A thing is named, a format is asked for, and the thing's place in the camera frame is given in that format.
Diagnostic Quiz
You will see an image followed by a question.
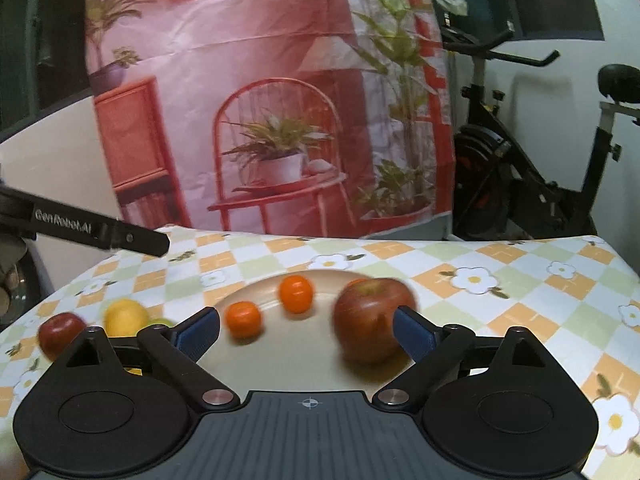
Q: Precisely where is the large red apple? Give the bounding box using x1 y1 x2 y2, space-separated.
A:
332 278 416 365

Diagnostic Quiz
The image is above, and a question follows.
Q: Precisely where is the black exercise bike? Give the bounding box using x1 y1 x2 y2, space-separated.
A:
439 27 640 241

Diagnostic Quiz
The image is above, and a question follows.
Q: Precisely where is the yellow lemon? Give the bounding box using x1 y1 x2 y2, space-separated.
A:
103 299 150 338

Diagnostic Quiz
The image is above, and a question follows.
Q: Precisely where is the pink printed backdrop cloth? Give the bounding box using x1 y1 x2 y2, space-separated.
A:
86 0 454 240

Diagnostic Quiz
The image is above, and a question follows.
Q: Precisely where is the green apple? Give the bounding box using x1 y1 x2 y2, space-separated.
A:
141 318 176 330

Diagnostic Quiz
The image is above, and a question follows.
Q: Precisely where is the checkered floral tablecloth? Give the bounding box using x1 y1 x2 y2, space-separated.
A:
1 226 639 479

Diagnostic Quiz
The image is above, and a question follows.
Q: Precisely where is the small red apple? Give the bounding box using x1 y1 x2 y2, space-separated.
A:
37 312 87 362

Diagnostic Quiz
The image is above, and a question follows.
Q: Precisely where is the beige round plate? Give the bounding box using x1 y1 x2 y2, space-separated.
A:
198 270 411 398

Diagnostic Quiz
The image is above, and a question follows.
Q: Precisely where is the small orange tangerine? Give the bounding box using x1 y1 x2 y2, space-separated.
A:
224 301 264 339
278 274 314 314

